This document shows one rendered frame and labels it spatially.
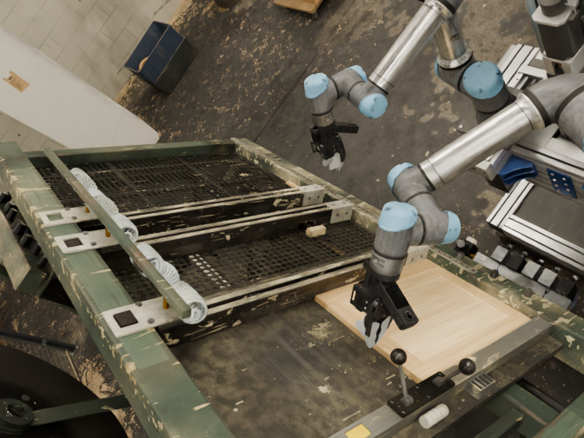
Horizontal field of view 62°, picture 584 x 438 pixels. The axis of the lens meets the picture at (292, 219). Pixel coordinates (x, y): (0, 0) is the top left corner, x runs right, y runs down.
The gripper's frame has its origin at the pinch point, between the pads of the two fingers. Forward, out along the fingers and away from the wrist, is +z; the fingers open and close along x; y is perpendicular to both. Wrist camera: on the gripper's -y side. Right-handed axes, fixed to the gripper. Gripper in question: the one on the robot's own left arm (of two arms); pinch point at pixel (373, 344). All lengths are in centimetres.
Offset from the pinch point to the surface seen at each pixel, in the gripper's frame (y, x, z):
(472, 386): -16.0, -22.3, 9.7
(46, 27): 548, -46, -7
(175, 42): 446, -148, -13
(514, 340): -12, -49, 8
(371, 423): -12.6, 11.0, 7.9
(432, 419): -17.9, -3.7, 9.3
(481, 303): 6, -61, 11
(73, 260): 68, 50, 2
